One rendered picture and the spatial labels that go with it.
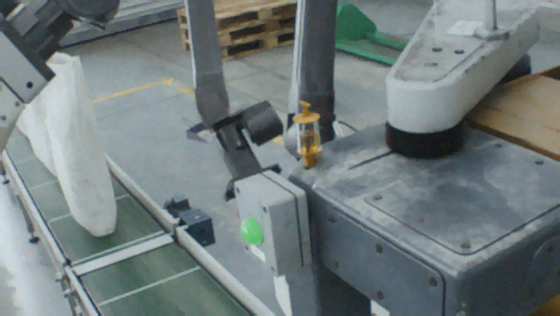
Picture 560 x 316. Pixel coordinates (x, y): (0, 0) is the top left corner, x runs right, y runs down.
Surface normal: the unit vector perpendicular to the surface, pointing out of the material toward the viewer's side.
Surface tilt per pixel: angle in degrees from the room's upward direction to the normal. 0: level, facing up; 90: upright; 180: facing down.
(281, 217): 90
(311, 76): 61
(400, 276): 90
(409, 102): 90
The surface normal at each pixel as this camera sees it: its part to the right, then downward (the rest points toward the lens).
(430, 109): -0.03, 0.40
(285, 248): 0.51, 0.29
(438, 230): -0.11, -0.91
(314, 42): 0.21, 0.00
